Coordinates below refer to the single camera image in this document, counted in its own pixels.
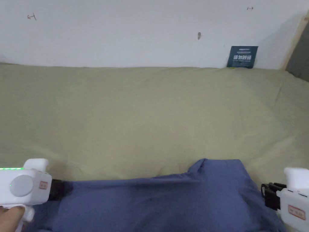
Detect grey padded headboard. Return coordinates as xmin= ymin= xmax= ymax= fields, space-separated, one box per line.
xmin=281 ymin=11 xmax=309 ymax=83

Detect dark teal printed card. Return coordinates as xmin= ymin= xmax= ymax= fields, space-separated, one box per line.
xmin=226 ymin=46 xmax=259 ymax=69

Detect blue garment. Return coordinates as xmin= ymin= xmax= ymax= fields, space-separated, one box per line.
xmin=21 ymin=158 xmax=289 ymax=232

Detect person's left hand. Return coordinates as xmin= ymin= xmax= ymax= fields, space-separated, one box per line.
xmin=0 ymin=206 xmax=27 ymax=232

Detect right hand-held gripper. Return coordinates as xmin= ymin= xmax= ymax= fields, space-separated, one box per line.
xmin=261 ymin=167 xmax=309 ymax=232

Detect bed with pale green sheet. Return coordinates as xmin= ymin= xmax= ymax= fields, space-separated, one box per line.
xmin=0 ymin=62 xmax=309 ymax=232

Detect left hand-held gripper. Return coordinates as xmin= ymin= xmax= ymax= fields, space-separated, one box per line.
xmin=0 ymin=158 xmax=65 ymax=223

